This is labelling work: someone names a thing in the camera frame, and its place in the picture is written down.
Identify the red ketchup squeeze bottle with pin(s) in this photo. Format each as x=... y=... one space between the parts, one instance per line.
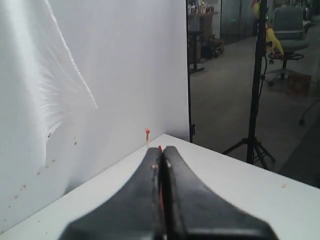
x=147 y=140

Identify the brown cardboard box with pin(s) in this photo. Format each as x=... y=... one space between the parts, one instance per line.
x=298 y=84

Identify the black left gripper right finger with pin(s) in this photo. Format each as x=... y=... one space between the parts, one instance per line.
x=194 y=212

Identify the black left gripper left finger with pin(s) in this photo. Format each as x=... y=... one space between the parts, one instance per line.
x=133 y=213

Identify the yellow rubber chicken toy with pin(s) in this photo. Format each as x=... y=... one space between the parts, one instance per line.
x=272 y=44

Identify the white paper backdrop sheet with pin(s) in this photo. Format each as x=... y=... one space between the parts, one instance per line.
x=80 y=80

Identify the black backdrop stand pole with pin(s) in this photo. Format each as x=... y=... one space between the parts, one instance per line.
x=191 y=126

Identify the black tripod light stand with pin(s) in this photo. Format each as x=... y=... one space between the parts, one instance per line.
x=255 y=152

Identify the grey office chair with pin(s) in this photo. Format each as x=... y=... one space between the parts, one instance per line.
x=288 y=26

